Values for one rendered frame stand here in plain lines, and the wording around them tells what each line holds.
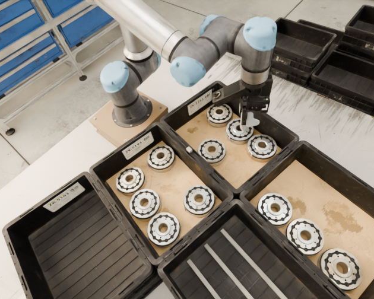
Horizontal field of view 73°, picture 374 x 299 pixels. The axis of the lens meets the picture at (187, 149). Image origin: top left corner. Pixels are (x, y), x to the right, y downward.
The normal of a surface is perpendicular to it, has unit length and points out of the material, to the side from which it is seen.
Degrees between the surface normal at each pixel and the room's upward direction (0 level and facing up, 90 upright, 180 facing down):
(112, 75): 9
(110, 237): 0
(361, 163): 0
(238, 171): 0
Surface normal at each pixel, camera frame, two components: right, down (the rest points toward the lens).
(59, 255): -0.11, -0.54
